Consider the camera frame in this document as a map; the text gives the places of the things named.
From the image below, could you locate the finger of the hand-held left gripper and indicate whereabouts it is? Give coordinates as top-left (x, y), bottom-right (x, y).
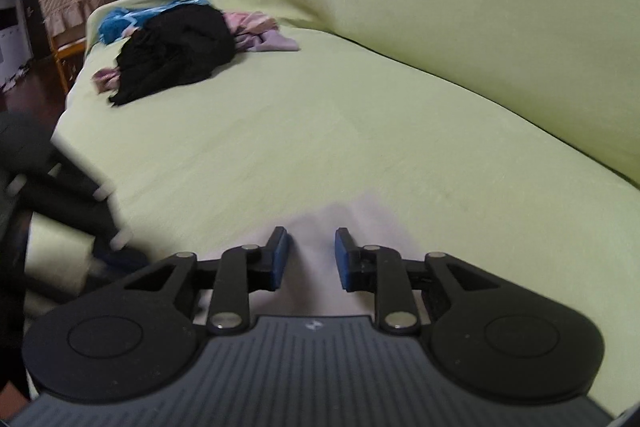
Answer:
top-left (27, 149), bottom-right (151, 280)

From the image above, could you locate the blue garment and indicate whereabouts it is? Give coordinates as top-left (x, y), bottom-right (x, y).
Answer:
top-left (97, 0), bottom-right (212, 46)

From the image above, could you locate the pink purple garment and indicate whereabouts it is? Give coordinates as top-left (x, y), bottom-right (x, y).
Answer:
top-left (222, 10), bottom-right (301, 54)

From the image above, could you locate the green covered sofa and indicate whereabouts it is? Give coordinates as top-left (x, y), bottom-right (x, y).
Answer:
top-left (22, 0), bottom-right (640, 410)

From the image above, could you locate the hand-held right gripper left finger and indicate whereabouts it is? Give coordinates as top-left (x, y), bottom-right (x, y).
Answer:
top-left (123, 226), bottom-right (291, 336)

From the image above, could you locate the small pink cloth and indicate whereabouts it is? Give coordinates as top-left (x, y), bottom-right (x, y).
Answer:
top-left (91, 67), bottom-right (121, 94)

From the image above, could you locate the light beige garment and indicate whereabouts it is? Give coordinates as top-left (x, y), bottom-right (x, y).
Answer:
top-left (192, 202), bottom-right (432, 324)

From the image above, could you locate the black garment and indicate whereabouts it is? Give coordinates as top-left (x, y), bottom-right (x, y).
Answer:
top-left (108, 7), bottom-right (237, 108)

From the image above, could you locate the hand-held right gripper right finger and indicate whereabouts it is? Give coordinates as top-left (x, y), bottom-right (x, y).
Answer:
top-left (334, 227), bottom-right (502, 336)

